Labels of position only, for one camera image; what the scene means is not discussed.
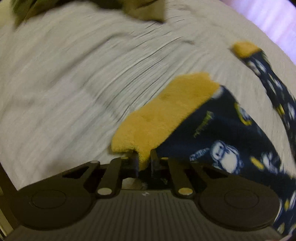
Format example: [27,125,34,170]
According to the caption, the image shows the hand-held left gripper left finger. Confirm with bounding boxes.
[62,151,139,198]

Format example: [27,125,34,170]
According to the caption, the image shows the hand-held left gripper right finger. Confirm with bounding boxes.
[150,149,229,200]

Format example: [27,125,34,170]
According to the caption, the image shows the navy printed fleece pants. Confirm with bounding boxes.
[111,41,296,237]

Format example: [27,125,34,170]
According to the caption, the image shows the grey striped bedspread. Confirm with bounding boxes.
[0,0,296,188]

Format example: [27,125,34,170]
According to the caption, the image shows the brown crumpled garment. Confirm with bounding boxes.
[11,0,167,26]

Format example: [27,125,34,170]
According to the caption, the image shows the pink curtain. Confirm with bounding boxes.
[231,0,296,47]

